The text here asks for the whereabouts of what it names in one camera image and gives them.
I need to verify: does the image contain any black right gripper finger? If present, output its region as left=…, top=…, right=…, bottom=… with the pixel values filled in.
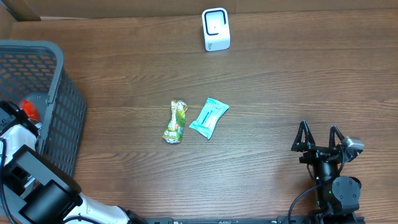
left=328, top=126, right=345, bottom=148
left=291, top=120, right=316, bottom=152

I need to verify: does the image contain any orange biscuit roll pack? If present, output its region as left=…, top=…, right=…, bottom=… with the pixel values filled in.
left=19, top=100, right=40, bottom=122

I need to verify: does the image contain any teal wet wipes pack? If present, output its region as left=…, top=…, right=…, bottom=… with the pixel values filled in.
left=189, top=98, right=229, bottom=140

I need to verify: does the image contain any green snack packet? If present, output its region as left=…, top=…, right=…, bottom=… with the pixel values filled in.
left=162, top=100, right=188, bottom=144

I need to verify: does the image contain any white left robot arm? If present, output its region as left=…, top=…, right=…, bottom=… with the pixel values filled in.
left=1, top=101, right=143, bottom=223

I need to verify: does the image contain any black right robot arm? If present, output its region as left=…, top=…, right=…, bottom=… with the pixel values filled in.
left=286, top=121, right=366, bottom=223

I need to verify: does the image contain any white barcode scanner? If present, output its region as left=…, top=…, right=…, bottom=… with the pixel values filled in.
left=201, top=7, right=231, bottom=52

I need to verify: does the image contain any grey plastic basket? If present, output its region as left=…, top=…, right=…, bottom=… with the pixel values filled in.
left=1, top=40, right=86, bottom=176

